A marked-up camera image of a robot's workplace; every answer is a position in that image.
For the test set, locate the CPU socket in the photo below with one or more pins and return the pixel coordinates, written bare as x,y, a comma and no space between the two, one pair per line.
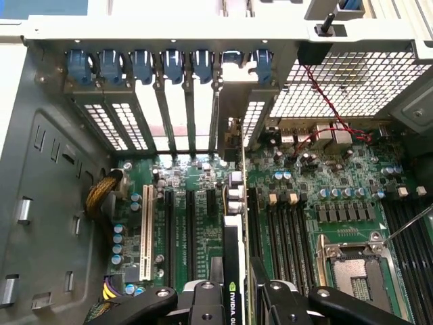
355,274

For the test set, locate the open PC case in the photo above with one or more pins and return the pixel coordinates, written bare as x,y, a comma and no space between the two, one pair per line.
50,169

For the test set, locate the green motherboard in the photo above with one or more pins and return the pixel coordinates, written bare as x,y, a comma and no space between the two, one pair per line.
338,169

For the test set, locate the short black expansion slot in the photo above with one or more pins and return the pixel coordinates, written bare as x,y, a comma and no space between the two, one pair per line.
210,203

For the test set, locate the white expansion slot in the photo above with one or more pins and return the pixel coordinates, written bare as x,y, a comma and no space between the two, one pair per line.
146,233

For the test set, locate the long black expansion slot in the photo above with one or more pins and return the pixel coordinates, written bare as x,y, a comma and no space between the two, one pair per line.
253,223
190,237
170,237

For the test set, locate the black intrusion switch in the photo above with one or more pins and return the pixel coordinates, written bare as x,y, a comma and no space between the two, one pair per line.
314,53

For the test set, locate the thin metal locking lever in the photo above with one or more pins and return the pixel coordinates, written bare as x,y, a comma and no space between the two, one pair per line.
409,223

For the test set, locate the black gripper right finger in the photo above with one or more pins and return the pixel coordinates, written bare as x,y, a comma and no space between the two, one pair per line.
284,304

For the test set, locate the black RAM slot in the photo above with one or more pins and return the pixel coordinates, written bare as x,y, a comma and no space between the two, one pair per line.
274,243
306,243
411,267
428,223
287,243
297,243
397,271
421,250

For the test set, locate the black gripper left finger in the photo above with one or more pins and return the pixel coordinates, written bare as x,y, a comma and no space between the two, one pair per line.
206,304

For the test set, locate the blue slot clip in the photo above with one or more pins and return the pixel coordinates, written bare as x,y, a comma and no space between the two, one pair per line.
79,66
264,66
142,66
173,66
111,66
202,66

